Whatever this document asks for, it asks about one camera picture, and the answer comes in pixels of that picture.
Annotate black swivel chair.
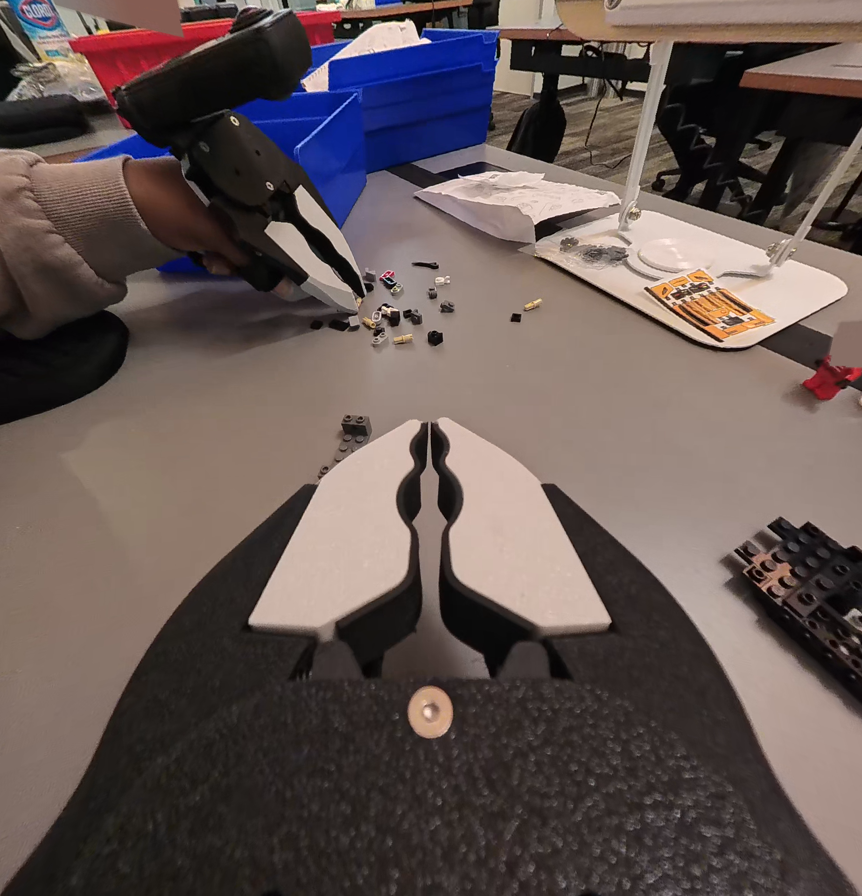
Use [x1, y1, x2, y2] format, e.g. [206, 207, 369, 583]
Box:
[651, 84, 776, 205]

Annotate person's left hand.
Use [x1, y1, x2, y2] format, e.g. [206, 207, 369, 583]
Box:
[123, 155, 257, 279]

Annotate small dark toy parts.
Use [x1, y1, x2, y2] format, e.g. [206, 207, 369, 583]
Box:
[560, 237, 632, 268]

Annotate white printed paper bag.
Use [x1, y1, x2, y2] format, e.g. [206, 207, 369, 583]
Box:
[413, 170, 622, 244]

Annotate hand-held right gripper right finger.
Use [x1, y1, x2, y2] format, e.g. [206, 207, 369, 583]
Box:
[431, 418, 612, 676]

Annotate black backpack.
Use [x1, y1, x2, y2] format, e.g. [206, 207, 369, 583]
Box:
[506, 98, 569, 164]

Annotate orange sticker sheet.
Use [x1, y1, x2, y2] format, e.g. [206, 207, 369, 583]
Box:
[644, 269, 776, 343]

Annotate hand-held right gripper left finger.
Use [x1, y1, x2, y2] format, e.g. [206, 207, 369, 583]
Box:
[249, 420, 430, 676]

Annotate scattered small toy bricks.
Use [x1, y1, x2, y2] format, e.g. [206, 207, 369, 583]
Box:
[310, 260, 545, 350]

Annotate orange-edged office table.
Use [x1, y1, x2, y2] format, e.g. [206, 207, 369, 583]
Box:
[497, 24, 657, 100]

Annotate cleaning wipes canister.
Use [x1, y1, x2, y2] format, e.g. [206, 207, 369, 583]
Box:
[11, 0, 72, 62]

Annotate white printed sheet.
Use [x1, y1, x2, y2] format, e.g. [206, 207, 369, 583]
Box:
[301, 20, 433, 93]

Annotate person's left forearm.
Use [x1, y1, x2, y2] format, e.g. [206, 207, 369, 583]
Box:
[0, 150, 176, 342]

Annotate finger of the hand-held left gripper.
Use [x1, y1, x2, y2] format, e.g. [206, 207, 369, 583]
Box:
[294, 183, 368, 300]
[261, 222, 363, 315]

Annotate grey desk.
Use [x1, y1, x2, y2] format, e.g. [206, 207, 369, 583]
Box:
[0, 143, 862, 896]

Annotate dark grey brick assembly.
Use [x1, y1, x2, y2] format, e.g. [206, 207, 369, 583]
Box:
[317, 413, 374, 482]

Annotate red toy minifigure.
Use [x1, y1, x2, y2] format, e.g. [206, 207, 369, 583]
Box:
[802, 355, 862, 412]

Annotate black toy car chassis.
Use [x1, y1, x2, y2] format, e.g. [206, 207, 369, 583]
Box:
[726, 517, 862, 723]

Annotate brown-topped office table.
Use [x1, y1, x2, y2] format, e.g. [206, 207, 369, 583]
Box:
[739, 42, 862, 232]

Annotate red plastic bin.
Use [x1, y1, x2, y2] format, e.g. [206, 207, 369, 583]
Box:
[70, 10, 342, 132]

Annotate black mesh wrist rest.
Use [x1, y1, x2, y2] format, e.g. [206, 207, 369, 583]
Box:
[0, 311, 131, 430]

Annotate black cushion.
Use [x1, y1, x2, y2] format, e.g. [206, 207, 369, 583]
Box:
[0, 94, 93, 150]

